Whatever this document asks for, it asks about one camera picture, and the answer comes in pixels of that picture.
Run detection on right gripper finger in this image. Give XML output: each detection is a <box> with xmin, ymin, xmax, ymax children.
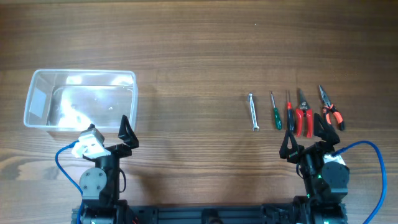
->
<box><xmin>313</xmin><ymin>113</ymin><xmax>340</xmax><ymax>145</ymax></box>
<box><xmin>279</xmin><ymin>130</ymin><xmax>299</xmax><ymax>164</ymax></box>

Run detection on orange black needle-nose pliers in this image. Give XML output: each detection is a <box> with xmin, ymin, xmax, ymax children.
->
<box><xmin>319</xmin><ymin>85</ymin><xmax>345</xmax><ymax>131</ymax></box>

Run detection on red handled snips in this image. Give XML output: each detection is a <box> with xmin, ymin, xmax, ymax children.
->
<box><xmin>295</xmin><ymin>89</ymin><xmax>314</xmax><ymax>138</ymax></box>

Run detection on green handled screwdriver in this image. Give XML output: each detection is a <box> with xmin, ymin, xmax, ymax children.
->
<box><xmin>270</xmin><ymin>91</ymin><xmax>282</xmax><ymax>130</ymax></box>

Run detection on red black screwdriver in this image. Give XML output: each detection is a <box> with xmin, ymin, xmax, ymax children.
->
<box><xmin>287</xmin><ymin>90</ymin><xmax>295</xmax><ymax>132</ymax></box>

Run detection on small silver wrench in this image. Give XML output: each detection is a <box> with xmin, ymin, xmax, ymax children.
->
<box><xmin>248</xmin><ymin>93</ymin><xmax>260</xmax><ymax>131</ymax></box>

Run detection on clear plastic container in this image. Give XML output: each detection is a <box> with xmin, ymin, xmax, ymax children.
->
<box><xmin>23</xmin><ymin>69</ymin><xmax>139</xmax><ymax>133</ymax></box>

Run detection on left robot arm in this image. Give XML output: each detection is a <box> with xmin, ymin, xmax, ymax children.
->
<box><xmin>71</xmin><ymin>115</ymin><xmax>139</xmax><ymax>224</ymax></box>

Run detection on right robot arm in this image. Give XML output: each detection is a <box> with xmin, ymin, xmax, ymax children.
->
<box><xmin>279</xmin><ymin>113</ymin><xmax>349</xmax><ymax>223</ymax></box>

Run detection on left blue cable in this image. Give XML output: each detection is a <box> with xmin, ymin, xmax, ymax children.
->
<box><xmin>55</xmin><ymin>140</ymin><xmax>85</xmax><ymax>224</ymax></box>

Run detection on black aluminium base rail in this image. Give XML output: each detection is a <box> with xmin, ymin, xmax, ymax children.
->
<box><xmin>72</xmin><ymin>203</ymin><xmax>348</xmax><ymax>224</ymax></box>

